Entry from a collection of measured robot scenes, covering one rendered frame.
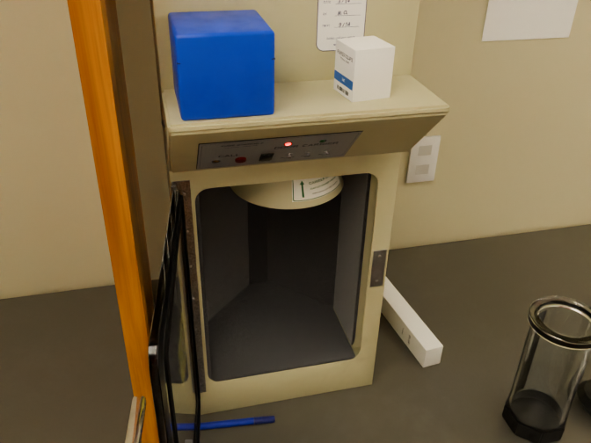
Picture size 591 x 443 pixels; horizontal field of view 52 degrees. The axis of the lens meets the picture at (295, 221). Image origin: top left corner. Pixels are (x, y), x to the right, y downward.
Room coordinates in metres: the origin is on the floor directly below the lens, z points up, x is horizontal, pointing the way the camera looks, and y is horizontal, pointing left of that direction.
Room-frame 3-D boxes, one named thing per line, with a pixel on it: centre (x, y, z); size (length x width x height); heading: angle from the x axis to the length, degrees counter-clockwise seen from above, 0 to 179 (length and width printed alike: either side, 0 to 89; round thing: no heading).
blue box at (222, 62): (0.65, 0.09, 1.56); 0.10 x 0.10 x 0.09; 15
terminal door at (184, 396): (0.52, 0.14, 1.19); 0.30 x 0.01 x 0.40; 6
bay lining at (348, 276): (0.85, 0.04, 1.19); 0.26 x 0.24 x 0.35; 105
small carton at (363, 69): (0.69, -0.07, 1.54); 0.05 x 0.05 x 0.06; 23
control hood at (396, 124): (0.68, -0.01, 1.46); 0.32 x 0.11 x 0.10; 105
